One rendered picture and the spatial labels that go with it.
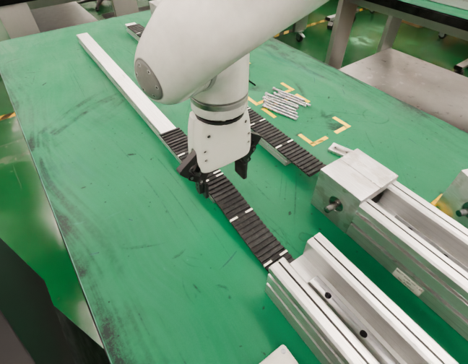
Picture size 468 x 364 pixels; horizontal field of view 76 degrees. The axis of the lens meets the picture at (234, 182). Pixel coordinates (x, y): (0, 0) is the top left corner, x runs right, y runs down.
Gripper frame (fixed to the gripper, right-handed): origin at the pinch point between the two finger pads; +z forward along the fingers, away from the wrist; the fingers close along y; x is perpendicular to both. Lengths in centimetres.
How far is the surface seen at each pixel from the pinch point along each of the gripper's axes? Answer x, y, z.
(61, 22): -313, -19, 62
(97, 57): -73, 2, 3
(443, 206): 26.4, -33.7, 4.9
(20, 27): -190, 17, 24
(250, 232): 10.2, 1.0, 4.4
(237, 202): 3.9, -0.9, 3.5
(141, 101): -39.1, 0.2, 3.1
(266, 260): 15.7, 1.7, 5.3
